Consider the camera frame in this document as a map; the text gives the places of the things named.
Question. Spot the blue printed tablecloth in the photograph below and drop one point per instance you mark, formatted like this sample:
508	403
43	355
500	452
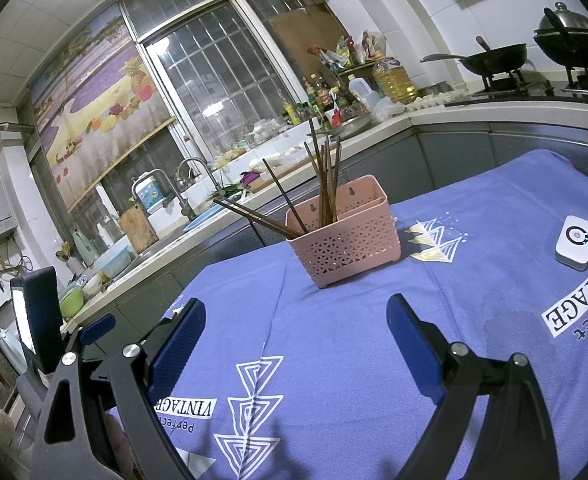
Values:
373	350

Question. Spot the white plastic jug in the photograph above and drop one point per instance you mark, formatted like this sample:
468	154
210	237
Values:
361	92

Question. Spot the pile of snack bags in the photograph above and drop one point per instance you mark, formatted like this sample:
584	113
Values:
353	47

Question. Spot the brown wooden board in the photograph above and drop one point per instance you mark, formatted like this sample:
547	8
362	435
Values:
304	40

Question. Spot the barred kitchen window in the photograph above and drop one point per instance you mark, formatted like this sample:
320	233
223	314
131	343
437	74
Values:
214	70

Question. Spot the yellow cooking oil bottle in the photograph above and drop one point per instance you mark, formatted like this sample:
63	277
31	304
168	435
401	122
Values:
396	80

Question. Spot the black wok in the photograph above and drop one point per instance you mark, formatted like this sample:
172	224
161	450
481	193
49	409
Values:
493	57

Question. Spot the blue plate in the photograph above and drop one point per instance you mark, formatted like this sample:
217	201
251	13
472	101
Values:
200	221

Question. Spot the metal tray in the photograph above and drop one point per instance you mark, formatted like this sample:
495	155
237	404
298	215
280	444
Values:
344	127

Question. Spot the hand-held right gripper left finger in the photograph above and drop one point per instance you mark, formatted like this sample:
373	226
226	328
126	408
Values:
181	340

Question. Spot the purple vegetable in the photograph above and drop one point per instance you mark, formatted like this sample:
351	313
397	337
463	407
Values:
249	179

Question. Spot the black pot with steel lid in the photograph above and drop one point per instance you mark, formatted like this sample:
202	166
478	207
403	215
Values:
568	30

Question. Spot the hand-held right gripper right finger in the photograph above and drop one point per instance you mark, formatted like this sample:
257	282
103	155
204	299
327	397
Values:
413	340

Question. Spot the grey kitchen counter cabinets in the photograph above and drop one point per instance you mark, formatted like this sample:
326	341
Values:
453	150

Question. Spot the white round-button device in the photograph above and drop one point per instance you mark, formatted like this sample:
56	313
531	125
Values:
575	242

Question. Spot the pale green kettle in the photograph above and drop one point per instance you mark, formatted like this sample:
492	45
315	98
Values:
85	247

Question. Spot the row of condiment bottles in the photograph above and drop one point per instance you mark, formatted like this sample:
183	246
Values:
319	102

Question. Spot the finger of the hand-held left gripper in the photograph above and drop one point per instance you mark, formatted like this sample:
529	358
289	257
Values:
96	329

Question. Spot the wooden cutting board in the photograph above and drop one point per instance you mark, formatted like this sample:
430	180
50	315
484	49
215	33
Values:
138	230

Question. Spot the blue plastic basin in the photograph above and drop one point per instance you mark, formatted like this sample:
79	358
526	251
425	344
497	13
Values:
114	260

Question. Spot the gas stove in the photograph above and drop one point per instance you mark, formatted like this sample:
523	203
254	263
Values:
533	91

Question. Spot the clear plastic bag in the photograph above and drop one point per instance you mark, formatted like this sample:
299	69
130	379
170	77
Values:
388	109

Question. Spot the chrome kitchen faucet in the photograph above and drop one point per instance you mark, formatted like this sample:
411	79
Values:
149	190

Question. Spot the pink plastic utensil basket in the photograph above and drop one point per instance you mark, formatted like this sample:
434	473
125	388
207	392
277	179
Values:
353	240

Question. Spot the slim chrome faucet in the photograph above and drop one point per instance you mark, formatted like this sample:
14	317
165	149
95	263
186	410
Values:
196	170

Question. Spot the bundle of brown chopsticks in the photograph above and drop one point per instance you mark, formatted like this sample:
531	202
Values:
326	180

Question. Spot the green bowl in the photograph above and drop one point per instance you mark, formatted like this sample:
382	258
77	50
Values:
71	302

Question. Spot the fruit print window poster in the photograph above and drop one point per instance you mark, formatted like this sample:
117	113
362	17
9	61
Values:
99	110

